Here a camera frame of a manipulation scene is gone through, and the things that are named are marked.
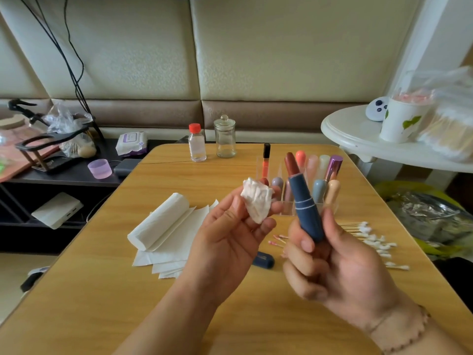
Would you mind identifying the person's left hand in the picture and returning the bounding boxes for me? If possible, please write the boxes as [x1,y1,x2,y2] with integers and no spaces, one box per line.
[177,187,285,308]

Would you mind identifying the person's right hand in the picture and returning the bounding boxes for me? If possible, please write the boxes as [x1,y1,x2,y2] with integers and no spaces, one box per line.
[282,207,430,352]

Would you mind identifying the navy lipstick cap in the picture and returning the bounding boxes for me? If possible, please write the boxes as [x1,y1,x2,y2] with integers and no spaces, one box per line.
[253,251,276,269]

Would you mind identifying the pile of cotton swabs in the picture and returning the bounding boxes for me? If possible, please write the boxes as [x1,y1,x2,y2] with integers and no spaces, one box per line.
[336,220,411,272]

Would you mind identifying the stack of white tissues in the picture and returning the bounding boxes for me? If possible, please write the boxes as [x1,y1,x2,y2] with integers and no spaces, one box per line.
[128,192,220,280]

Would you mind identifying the white tissue sheet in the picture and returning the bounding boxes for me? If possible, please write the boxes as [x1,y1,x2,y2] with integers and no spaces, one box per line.
[241,177,274,225]

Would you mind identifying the red lipstick navy tube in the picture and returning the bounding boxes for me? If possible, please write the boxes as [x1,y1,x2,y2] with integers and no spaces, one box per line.
[285,152,326,243]

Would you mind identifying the red lipstick mauve tube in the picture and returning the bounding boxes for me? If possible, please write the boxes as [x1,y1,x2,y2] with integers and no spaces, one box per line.
[270,177,285,201]

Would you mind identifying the clear acrylic lipstick organizer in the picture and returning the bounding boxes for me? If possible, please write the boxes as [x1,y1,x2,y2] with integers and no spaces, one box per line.
[262,143,344,215]

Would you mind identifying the person's right forearm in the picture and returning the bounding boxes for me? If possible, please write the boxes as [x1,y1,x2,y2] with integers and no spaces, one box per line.
[392,314,470,355]

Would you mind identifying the person's left forearm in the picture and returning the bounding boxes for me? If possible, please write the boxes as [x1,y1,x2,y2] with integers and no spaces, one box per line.
[114,288,223,355]

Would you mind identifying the yellow-green bin with bag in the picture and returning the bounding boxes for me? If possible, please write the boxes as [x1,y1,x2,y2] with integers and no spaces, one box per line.
[377,181,473,256]

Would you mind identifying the clear bottle red cap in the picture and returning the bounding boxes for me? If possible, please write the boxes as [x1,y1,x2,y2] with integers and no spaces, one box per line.
[188,123,208,163]

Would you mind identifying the glass jar with lid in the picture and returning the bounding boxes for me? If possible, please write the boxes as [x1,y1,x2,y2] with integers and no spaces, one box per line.
[213,115,237,159]

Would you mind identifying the wet wipes pack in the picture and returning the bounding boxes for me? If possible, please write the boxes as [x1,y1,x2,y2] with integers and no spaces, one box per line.
[115,131,148,157]

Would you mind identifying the white round side table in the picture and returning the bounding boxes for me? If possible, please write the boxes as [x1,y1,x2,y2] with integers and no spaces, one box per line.
[321,106,473,175]

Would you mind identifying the small purple plastic cup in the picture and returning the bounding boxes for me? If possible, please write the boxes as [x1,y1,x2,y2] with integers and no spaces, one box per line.
[87,159,113,180]

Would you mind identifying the black low shelf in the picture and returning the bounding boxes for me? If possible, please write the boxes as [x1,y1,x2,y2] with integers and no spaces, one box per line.
[0,137,184,254]

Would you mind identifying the white mug green leaf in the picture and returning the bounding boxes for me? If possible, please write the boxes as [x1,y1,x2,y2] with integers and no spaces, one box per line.
[379,91,433,143]

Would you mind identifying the white power bank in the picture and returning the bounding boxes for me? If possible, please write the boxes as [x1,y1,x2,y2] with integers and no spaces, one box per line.
[30,192,84,231]

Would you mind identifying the white panda figure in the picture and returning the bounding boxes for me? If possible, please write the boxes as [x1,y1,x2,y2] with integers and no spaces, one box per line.
[365,97,389,123]

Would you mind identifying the crumpled clear plastic bag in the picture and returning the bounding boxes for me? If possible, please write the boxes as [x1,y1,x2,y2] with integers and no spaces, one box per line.
[44,101,99,158]

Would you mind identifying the pink tray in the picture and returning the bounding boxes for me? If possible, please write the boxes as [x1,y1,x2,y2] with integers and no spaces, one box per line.
[0,125,60,182]

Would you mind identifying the beige padded backrest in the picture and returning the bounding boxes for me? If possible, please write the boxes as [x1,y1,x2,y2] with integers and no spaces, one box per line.
[0,0,422,141]

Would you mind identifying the jar with wooden lid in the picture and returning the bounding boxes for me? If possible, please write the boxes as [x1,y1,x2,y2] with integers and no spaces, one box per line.
[0,114,27,132]

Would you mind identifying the black clip tool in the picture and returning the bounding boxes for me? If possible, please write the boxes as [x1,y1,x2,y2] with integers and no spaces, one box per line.
[7,98,41,121]

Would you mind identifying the thin wrist bracelet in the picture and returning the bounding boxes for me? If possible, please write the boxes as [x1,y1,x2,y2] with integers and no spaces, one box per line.
[370,303,431,355]

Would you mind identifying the black cables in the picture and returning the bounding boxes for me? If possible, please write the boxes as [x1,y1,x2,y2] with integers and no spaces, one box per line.
[18,0,104,138]

